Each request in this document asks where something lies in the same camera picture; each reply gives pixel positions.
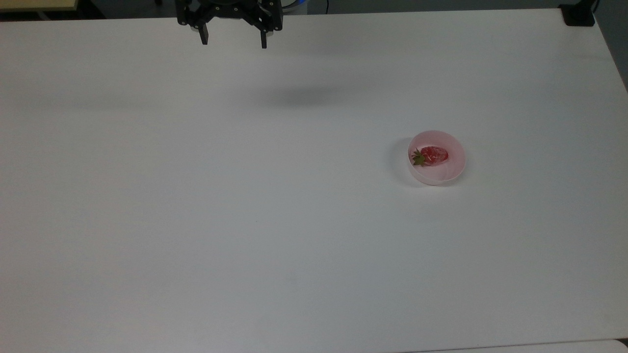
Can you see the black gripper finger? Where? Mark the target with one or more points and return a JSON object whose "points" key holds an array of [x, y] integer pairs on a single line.
{"points": [[264, 34], [203, 33]]}

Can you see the light wooden table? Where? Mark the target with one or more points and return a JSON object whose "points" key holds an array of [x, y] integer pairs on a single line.
{"points": [[37, 4]]}

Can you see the black table clamp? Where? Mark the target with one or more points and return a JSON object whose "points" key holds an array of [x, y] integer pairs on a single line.
{"points": [[578, 15]]}

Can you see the pink plastic bowl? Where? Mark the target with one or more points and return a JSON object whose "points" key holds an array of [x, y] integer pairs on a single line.
{"points": [[444, 174]]}

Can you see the red strawberry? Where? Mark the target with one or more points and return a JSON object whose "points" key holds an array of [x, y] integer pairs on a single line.
{"points": [[431, 156]]}

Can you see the Franka gripper body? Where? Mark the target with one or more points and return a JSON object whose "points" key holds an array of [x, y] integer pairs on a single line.
{"points": [[228, 7]]}

